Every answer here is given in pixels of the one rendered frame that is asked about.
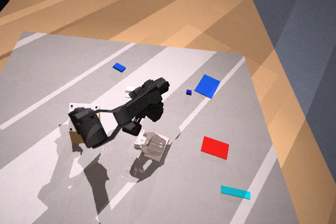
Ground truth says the blue flat block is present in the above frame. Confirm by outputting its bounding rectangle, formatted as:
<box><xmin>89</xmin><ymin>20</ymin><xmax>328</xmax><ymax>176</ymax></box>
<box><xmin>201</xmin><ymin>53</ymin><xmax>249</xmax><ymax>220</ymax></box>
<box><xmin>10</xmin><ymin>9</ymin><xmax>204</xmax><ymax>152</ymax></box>
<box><xmin>113</xmin><ymin>63</ymin><xmax>125</xmax><ymax>72</ymax></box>

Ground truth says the red flat plate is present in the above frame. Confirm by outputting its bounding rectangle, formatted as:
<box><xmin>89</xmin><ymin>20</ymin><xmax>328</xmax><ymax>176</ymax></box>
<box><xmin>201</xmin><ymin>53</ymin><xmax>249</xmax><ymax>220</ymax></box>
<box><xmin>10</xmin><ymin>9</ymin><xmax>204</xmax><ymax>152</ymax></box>
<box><xmin>201</xmin><ymin>136</ymin><xmax>229</xmax><ymax>159</ymax></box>

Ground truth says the teal flat bar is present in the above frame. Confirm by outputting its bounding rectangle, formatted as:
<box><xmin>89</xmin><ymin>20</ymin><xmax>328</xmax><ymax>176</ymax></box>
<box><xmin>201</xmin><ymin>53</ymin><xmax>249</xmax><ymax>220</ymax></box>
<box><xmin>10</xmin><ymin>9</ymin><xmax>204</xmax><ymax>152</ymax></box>
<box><xmin>220</xmin><ymin>186</ymin><xmax>250</xmax><ymax>199</ymax></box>

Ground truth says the blue square plate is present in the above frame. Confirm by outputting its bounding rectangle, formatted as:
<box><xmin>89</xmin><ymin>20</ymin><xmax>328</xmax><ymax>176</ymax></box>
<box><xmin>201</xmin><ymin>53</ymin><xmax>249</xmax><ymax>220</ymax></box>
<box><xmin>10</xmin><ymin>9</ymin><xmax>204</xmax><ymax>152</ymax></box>
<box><xmin>194</xmin><ymin>74</ymin><xmax>220</xmax><ymax>99</ymax></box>

